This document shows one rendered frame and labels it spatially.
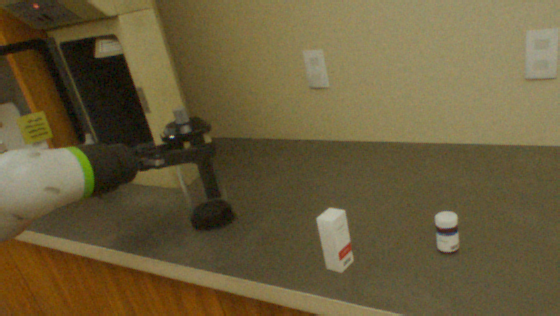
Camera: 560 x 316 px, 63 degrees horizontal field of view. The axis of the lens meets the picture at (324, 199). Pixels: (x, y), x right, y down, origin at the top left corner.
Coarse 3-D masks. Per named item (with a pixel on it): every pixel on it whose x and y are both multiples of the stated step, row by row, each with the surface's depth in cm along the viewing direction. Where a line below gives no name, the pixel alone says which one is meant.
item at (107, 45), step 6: (96, 36) 124; (102, 36) 122; (108, 36) 121; (114, 36) 121; (96, 42) 124; (102, 42) 122; (108, 42) 121; (114, 42) 121; (96, 48) 124; (102, 48) 122; (108, 48) 121; (114, 48) 121; (120, 48) 121; (96, 54) 124; (102, 54) 122; (108, 54) 121; (114, 54) 121; (120, 54) 121
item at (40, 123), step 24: (0, 72) 119; (24, 72) 123; (48, 72) 128; (0, 96) 120; (24, 96) 124; (48, 96) 129; (0, 120) 120; (24, 120) 125; (48, 120) 130; (0, 144) 121; (24, 144) 126; (48, 144) 130; (72, 144) 136
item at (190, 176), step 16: (176, 144) 96; (192, 144) 96; (208, 160) 99; (192, 176) 99; (208, 176) 100; (192, 192) 101; (208, 192) 101; (224, 192) 105; (192, 208) 103; (208, 208) 103; (224, 208) 105
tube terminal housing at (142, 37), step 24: (120, 0) 111; (144, 0) 116; (72, 24) 120; (96, 24) 116; (120, 24) 112; (144, 24) 117; (144, 48) 118; (168, 48) 135; (144, 72) 118; (168, 72) 125; (168, 96) 125; (168, 120) 126; (168, 168) 129
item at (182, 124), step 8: (176, 112) 96; (184, 112) 97; (176, 120) 97; (184, 120) 97; (192, 120) 98; (200, 120) 98; (168, 128) 96; (176, 128) 95; (184, 128) 95; (192, 128) 96
